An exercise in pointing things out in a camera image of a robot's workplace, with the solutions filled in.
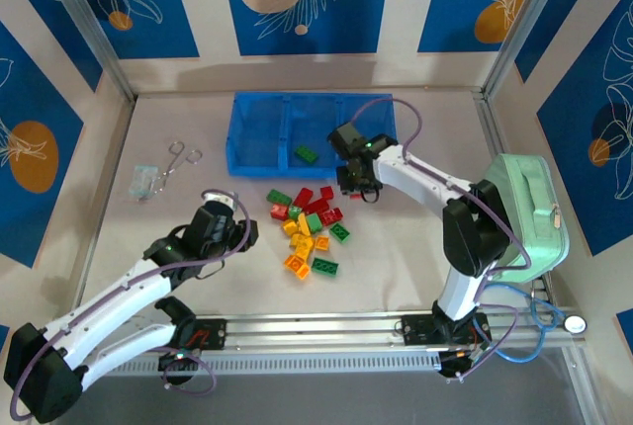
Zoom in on large orange lego brick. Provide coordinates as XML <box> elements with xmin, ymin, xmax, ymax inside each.
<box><xmin>282</xmin><ymin>254</ymin><xmax>313</xmax><ymax>281</ymax></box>

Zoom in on aluminium frame post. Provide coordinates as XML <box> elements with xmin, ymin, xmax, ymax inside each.
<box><xmin>482</xmin><ymin>0</ymin><xmax>588</xmax><ymax>100</ymax></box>
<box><xmin>34</xmin><ymin>0</ymin><xmax>137</xmax><ymax>103</ymax></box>

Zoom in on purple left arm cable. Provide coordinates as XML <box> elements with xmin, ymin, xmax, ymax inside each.
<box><xmin>9</xmin><ymin>189</ymin><xmax>261</xmax><ymax>421</ymax></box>

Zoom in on mint green zipper case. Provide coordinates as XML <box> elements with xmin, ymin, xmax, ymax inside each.
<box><xmin>468</xmin><ymin>152</ymin><xmax>572</xmax><ymax>284</ymax></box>

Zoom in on grey slotted cable duct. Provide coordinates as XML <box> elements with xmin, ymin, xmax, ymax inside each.
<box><xmin>101</xmin><ymin>349</ymin><xmax>446</xmax><ymax>378</ymax></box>

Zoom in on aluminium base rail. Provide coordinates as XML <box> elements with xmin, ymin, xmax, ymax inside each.
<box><xmin>116</xmin><ymin>312</ymin><xmax>588</xmax><ymax>353</ymax></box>

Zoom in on metal forceps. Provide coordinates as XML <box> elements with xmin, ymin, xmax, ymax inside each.
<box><xmin>150</xmin><ymin>141</ymin><xmax>204</xmax><ymax>199</ymax></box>

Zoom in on black base controller box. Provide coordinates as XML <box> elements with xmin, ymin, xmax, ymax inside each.
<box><xmin>157</xmin><ymin>351</ymin><xmax>199</xmax><ymax>386</ymax></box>

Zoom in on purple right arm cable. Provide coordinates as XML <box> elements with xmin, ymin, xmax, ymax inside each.
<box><xmin>353</xmin><ymin>97</ymin><xmax>533</xmax><ymax>384</ymax></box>

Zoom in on blue three-compartment bin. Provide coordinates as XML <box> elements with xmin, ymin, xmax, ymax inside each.
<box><xmin>226</xmin><ymin>91</ymin><xmax>400</xmax><ymax>180</ymax></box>

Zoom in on clear plastic packet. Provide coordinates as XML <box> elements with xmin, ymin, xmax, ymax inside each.
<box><xmin>127</xmin><ymin>164</ymin><xmax>160</xmax><ymax>204</ymax></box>

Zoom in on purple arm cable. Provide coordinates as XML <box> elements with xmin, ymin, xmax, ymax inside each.
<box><xmin>353</xmin><ymin>97</ymin><xmax>533</xmax><ymax>384</ymax></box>
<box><xmin>9</xmin><ymin>189</ymin><xmax>261</xmax><ymax>421</ymax></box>

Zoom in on blue stethoscope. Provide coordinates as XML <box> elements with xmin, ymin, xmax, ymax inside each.
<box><xmin>482</xmin><ymin>281</ymin><xmax>589</xmax><ymax>365</ymax></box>

